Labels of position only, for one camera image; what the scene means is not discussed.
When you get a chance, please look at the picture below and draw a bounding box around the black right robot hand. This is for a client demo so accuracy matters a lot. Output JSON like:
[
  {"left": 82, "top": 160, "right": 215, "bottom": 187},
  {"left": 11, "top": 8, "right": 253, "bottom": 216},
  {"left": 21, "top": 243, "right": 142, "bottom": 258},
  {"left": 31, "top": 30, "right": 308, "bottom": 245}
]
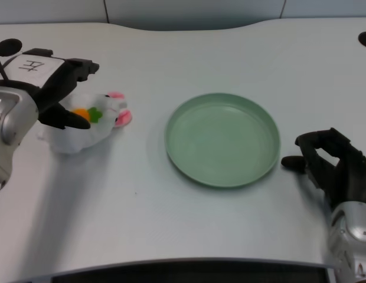
[{"left": 280, "top": 127, "right": 366, "bottom": 210}]

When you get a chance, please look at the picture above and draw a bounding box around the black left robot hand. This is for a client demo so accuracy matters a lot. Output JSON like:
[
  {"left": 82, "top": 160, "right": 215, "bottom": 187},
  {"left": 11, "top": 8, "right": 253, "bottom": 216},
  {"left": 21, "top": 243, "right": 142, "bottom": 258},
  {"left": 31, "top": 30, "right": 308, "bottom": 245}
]
[{"left": 0, "top": 48, "right": 100, "bottom": 130}]

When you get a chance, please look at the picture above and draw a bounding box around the white rabbit doll with carrot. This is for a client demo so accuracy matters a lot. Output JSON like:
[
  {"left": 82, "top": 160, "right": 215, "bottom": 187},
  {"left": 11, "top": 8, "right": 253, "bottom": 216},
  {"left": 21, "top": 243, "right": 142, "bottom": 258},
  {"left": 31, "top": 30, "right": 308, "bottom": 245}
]
[{"left": 35, "top": 91, "right": 133, "bottom": 156}]

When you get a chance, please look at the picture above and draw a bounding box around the green round plate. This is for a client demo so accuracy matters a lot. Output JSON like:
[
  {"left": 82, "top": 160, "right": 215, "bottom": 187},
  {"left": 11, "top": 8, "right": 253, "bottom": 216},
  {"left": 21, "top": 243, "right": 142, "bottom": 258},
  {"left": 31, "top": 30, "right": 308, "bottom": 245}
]
[{"left": 164, "top": 93, "right": 281, "bottom": 189}]

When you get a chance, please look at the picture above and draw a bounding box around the dark robot torso panel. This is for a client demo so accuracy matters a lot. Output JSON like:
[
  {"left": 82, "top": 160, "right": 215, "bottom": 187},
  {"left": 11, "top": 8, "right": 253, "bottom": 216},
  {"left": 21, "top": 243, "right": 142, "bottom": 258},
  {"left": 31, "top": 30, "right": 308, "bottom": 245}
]
[{"left": 50, "top": 259, "right": 337, "bottom": 283}]

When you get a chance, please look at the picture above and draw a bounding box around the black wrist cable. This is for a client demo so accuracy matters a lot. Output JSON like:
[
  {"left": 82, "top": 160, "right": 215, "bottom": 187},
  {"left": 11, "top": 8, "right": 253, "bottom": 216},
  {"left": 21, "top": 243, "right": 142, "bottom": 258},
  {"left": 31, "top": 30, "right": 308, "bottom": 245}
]
[{"left": 0, "top": 55, "right": 9, "bottom": 83}]

